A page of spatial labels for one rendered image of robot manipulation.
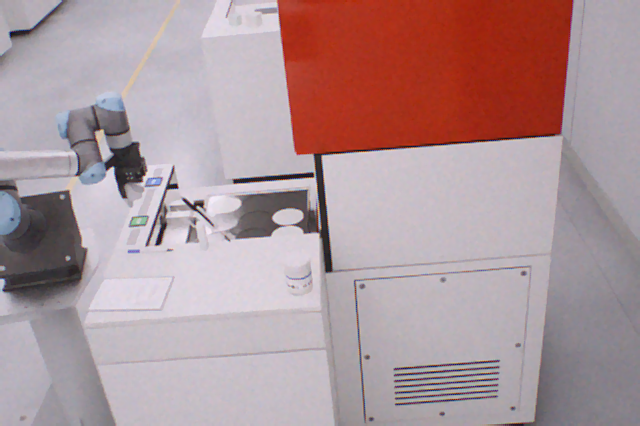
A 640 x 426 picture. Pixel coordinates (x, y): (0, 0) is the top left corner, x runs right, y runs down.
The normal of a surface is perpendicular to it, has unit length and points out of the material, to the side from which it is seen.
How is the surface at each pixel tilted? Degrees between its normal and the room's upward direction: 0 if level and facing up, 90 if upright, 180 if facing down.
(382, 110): 90
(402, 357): 90
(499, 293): 90
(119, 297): 0
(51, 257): 45
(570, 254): 0
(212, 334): 90
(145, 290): 0
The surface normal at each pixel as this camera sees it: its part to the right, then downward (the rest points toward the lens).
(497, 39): 0.02, 0.51
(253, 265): -0.08, -0.85
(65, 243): 0.05, -0.25
